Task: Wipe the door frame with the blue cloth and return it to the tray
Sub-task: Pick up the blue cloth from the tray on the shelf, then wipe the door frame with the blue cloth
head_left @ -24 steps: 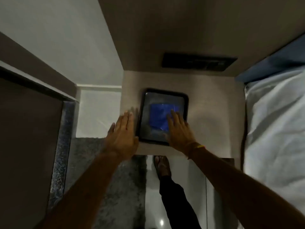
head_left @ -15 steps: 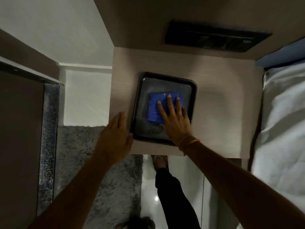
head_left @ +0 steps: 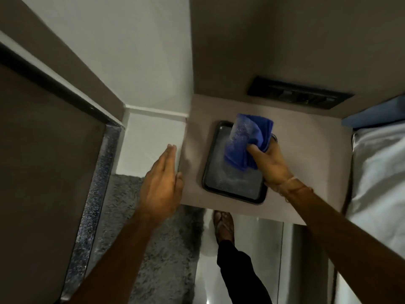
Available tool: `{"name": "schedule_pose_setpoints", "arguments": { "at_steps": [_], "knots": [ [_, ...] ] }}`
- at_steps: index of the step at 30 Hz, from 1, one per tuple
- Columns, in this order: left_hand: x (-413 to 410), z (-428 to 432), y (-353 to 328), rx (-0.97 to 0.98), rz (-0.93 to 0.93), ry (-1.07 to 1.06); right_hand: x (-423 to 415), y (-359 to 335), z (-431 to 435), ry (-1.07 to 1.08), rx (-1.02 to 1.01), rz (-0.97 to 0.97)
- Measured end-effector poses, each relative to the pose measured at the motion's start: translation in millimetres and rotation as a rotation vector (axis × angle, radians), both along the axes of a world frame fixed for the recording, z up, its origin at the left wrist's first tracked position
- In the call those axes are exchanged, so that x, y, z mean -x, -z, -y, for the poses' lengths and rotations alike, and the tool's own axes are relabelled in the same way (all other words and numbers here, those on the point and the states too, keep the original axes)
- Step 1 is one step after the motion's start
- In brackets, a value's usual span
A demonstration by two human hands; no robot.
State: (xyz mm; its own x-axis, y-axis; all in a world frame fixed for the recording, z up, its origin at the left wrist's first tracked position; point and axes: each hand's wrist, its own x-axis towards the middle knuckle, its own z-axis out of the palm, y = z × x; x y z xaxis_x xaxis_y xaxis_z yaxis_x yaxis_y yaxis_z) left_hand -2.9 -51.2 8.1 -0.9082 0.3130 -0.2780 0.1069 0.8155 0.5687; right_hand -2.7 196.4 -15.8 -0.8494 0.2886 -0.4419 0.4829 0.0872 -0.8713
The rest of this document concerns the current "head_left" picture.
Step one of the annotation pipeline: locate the person's left hand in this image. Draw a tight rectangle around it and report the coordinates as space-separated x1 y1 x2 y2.
138 144 185 224

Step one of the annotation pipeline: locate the person's right hand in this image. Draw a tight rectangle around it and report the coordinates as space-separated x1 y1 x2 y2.
246 136 296 194

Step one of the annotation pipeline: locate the blue cleaning cloth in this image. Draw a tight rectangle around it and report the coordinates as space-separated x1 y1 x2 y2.
224 114 274 172

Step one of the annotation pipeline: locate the person's right forearm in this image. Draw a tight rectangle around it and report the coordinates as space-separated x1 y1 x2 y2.
278 184 405 304

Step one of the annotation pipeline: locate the person's left forearm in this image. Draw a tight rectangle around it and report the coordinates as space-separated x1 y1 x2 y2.
68 209 165 304

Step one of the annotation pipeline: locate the beige bedside cabinet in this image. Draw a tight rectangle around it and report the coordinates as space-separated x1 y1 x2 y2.
179 94 353 304

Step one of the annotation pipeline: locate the black rectangular tray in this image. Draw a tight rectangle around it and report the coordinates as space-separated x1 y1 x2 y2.
202 120 278 205

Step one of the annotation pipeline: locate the thread wrist band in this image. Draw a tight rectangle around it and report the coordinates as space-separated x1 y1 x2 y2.
275 176 314 203

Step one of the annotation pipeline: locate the person's brown sandal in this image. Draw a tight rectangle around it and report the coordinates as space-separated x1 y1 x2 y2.
213 210 235 245

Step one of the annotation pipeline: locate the grey shaggy rug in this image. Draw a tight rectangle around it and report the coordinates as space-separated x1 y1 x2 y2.
85 174 207 304

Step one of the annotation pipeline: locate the person's black trouser leg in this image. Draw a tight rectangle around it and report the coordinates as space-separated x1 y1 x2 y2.
216 240 273 304

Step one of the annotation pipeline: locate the blue pillow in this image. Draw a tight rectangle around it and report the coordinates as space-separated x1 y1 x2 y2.
341 95 405 129

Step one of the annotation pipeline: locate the white bed sheet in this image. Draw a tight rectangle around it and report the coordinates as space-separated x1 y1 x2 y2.
335 122 405 304

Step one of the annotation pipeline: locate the brown door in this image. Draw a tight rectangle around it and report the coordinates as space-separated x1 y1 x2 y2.
0 44 124 304

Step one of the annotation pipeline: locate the black wall switch panel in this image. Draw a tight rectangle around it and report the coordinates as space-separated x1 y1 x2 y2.
247 76 354 110

